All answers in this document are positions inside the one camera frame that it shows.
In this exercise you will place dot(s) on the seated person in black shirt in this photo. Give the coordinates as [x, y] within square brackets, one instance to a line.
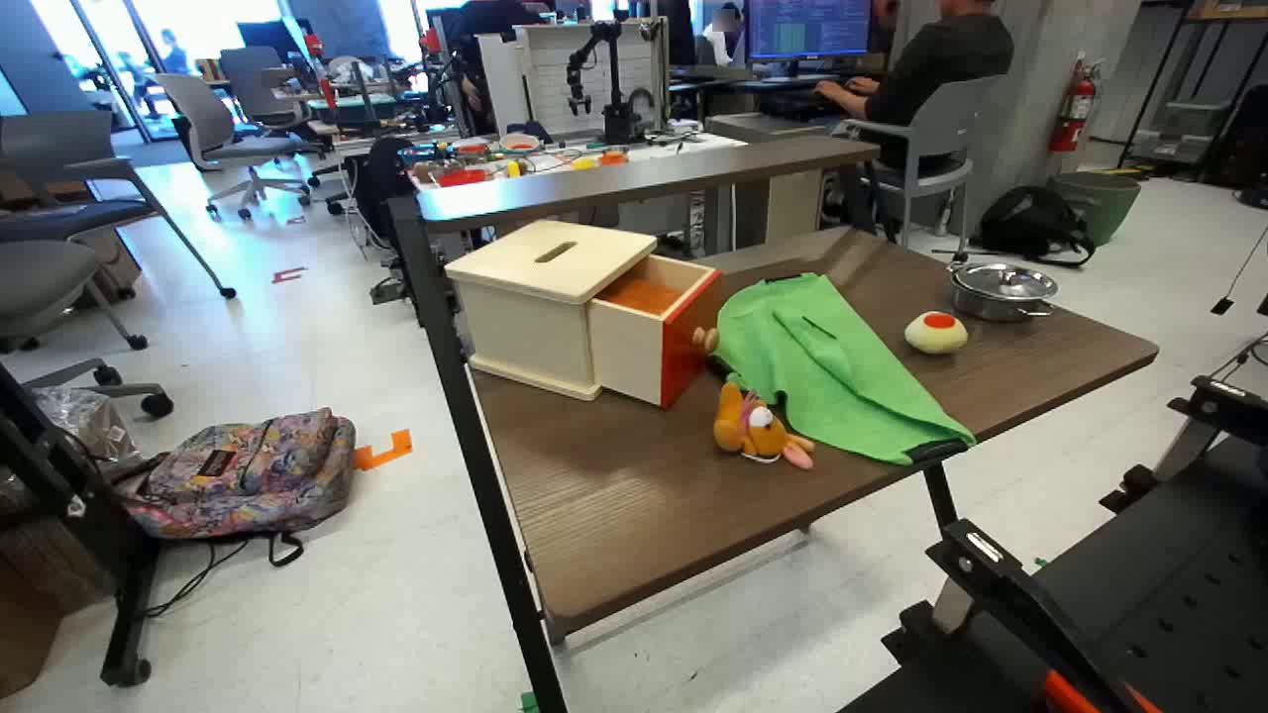
[937, 59]

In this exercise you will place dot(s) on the cream wooden box with slot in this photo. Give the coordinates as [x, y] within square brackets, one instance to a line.
[529, 309]

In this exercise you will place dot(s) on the red fire extinguisher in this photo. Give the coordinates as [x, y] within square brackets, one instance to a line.
[1069, 111]

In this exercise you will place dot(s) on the green bin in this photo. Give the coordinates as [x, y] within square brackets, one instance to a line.
[1108, 202]

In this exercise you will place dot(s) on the white display panels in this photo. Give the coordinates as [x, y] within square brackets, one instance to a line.
[538, 74]

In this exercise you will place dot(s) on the computer monitor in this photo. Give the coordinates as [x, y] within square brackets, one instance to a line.
[811, 26]

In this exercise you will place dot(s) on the silver metal pot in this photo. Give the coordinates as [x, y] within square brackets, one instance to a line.
[1001, 290]

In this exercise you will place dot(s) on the black duffel bag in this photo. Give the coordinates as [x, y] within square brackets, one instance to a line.
[1030, 223]

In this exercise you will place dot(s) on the grey office chair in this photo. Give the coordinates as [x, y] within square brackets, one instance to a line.
[264, 85]
[51, 281]
[204, 125]
[937, 131]

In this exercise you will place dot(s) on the grey folding table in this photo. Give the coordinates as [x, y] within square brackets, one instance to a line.
[79, 173]

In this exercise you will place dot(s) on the black metal floor frame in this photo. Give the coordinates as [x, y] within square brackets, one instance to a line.
[125, 578]

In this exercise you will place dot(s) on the orange plastic floor bracket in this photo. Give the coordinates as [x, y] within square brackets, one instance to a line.
[380, 454]

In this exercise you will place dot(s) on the small black robot arm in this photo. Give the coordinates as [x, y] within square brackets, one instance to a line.
[614, 91]

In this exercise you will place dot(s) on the orange plush bunny toy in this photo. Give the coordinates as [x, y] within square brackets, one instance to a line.
[739, 426]

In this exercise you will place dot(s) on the green microfibre towel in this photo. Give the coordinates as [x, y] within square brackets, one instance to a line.
[832, 368]

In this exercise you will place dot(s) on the wooden drawer with red front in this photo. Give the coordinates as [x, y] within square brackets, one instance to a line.
[636, 351]

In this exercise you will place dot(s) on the black slanted stand pole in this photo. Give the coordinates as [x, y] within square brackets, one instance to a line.
[459, 396]

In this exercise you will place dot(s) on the yellow plush ball red dot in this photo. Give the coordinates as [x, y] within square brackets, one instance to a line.
[937, 333]

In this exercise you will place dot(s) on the long work desk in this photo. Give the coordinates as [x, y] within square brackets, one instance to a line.
[636, 181]

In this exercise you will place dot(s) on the seated person in white shirt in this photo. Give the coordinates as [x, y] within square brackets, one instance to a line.
[719, 36]

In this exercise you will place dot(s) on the colourful patterned backpack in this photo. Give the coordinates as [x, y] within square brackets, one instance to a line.
[243, 471]

